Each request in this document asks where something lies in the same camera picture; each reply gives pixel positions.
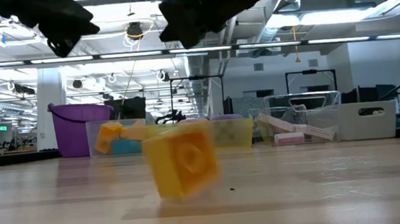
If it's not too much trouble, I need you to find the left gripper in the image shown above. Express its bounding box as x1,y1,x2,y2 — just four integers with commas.
12,0,103,63

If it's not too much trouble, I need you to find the blue toy brick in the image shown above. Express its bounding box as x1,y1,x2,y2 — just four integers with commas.
110,137,143,157

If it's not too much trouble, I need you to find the small yellow toy brick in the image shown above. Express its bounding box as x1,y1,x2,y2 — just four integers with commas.
140,120,224,204

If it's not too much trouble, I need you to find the black ceiling device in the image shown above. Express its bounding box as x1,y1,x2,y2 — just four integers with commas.
125,20,145,40

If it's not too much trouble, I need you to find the black background monitor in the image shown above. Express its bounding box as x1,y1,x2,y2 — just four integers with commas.
103,96,148,123

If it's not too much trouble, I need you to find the grey plastic bin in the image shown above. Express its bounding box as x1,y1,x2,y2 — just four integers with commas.
336,98,400,143

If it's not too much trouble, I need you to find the black background equipment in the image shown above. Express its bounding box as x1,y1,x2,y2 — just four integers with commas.
153,108,188,126

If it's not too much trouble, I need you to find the long ceiling light strip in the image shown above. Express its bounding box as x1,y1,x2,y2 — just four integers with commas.
0,25,400,74

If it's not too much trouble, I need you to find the yellow plastic bin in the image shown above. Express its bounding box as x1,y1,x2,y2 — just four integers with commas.
145,116,256,158

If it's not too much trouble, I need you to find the small clear plastic bin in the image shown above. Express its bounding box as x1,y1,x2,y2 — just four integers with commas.
85,115,150,160

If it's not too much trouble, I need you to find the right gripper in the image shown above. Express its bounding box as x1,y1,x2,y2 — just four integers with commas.
156,0,249,51

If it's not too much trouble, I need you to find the pale playing card box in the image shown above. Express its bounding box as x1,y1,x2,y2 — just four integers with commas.
273,130,307,147

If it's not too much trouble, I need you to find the wide black background frame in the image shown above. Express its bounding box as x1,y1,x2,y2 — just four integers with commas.
167,72,228,125

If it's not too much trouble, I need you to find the white building column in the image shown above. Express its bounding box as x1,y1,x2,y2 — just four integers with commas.
30,67,72,152

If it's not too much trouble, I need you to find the narrow black background frame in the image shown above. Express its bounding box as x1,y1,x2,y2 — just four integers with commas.
284,66,339,100

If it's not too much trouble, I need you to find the purple plastic bucket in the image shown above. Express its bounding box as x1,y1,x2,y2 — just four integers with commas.
46,96,119,161

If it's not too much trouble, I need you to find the large clear plastic bin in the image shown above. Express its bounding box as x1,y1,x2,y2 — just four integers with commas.
248,88,346,150

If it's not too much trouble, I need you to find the row of black monitors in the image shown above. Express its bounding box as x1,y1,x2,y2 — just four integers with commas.
339,82,400,106

